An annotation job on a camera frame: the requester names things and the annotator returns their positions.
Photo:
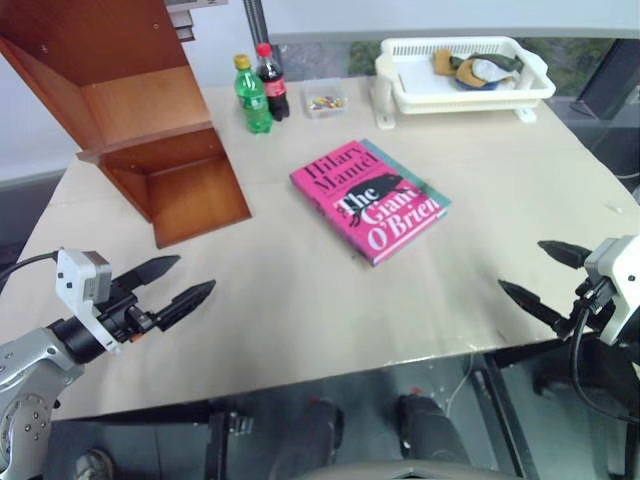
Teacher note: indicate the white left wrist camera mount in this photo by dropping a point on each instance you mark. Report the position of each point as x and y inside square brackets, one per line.
[70, 280]

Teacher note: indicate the small white scrap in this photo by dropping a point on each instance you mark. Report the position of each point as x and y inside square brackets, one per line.
[615, 207]

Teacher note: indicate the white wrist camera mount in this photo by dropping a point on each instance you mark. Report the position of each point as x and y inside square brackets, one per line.
[70, 280]
[625, 280]

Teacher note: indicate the dark cola bottle red cap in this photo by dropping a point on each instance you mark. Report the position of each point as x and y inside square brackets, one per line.
[276, 87]

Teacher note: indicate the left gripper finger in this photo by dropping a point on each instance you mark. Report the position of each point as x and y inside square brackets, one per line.
[185, 302]
[150, 270]

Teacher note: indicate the black table frame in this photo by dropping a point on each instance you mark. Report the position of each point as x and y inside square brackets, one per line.
[500, 400]

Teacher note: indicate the white grey cloth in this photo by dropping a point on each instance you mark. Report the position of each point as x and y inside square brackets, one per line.
[487, 70]

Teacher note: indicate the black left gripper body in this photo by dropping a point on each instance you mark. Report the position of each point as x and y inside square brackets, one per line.
[122, 315]

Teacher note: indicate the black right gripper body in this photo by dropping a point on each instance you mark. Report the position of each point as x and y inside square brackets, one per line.
[592, 297]

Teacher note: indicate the pink hardcover book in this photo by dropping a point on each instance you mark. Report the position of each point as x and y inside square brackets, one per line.
[360, 205]

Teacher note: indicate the wooden shelf unit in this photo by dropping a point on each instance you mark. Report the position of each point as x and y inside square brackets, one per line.
[125, 95]

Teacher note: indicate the green plastic soda bottle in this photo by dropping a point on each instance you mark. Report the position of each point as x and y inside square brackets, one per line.
[255, 100]

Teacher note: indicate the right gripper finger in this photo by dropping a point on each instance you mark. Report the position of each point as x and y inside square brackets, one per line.
[535, 307]
[567, 254]

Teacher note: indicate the white plastic basket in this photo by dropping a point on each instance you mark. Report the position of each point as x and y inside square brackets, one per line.
[415, 80]

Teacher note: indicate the dark green sock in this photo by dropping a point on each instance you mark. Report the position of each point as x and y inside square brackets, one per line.
[500, 62]

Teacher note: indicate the grey metal post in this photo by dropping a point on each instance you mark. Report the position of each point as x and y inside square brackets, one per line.
[256, 22]

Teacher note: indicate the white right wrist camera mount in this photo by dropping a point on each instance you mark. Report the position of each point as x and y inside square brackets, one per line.
[625, 280]

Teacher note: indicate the clear box with coloured bits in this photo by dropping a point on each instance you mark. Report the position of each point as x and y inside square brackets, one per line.
[325, 102]

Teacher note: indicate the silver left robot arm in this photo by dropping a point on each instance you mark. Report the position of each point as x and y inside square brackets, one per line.
[25, 370]

